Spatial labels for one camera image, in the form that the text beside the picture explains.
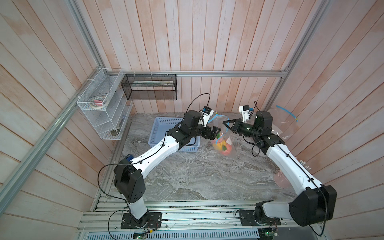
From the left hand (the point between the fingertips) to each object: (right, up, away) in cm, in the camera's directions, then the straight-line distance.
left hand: (213, 128), depth 77 cm
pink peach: (+11, -12, +9) cm, 19 cm away
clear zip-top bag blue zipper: (+53, +4, +25) cm, 59 cm away
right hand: (+4, +3, -2) cm, 6 cm away
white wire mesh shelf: (-55, +3, +1) cm, 55 cm away
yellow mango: (+3, -9, -1) cm, 10 cm away
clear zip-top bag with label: (+6, -3, -4) cm, 8 cm away
